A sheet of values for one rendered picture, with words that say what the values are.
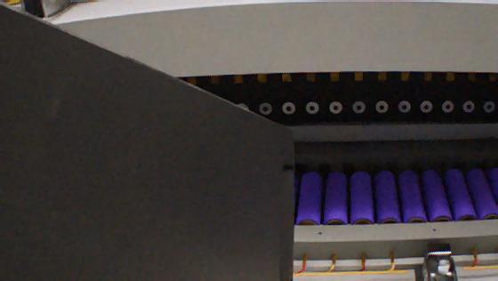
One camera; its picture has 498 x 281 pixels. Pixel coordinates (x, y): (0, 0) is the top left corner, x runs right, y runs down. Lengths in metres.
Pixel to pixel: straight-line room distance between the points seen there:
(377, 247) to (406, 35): 0.15
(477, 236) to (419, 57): 0.14
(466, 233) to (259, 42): 0.19
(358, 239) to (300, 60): 0.13
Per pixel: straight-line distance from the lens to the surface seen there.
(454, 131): 0.48
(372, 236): 0.36
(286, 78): 0.45
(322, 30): 0.31
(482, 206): 0.41
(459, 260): 0.38
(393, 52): 0.31
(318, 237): 0.36
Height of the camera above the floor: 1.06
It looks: 8 degrees down
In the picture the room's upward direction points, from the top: 2 degrees counter-clockwise
